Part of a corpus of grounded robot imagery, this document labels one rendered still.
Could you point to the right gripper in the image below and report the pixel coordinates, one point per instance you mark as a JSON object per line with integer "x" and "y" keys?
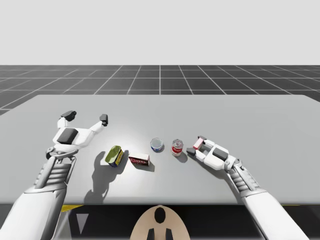
{"x": 217, "y": 160}

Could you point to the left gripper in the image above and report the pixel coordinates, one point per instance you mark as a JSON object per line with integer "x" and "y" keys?
{"x": 80, "y": 136}

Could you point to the red and white carton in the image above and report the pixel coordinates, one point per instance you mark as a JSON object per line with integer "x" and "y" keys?
{"x": 198, "y": 143}

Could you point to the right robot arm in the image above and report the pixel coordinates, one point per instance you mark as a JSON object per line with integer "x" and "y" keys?
{"x": 262, "y": 200}

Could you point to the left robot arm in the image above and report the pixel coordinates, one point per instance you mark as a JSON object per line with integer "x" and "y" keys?
{"x": 37, "y": 200}

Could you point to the red and white can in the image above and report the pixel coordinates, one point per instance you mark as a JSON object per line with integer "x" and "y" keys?
{"x": 177, "y": 148}

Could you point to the blue flat can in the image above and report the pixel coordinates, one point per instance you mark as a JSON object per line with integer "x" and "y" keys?
{"x": 157, "y": 145}

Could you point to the green and blue rectangular can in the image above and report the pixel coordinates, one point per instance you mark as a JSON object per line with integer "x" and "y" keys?
{"x": 114, "y": 155}

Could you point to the tan robot part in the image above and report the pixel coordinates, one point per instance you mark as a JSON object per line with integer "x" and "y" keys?
{"x": 142, "y": 225}

